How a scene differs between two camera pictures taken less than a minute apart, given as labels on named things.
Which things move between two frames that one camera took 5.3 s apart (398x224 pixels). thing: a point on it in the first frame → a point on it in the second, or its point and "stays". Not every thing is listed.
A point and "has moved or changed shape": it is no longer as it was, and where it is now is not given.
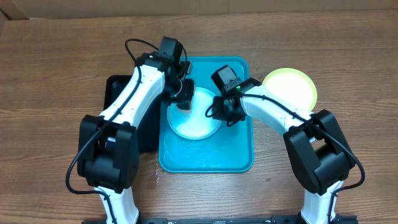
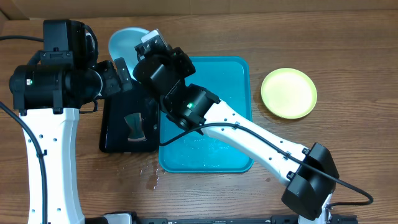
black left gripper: x=188 y=94 → x=114 y=86
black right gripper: x=219 y=114 → x=185 y=61
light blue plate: x=194 y=124 has moved or changed shape
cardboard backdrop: x=41 y=9 stays
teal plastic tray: x=227 y=149 stays
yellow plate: x=293 y=85 stays
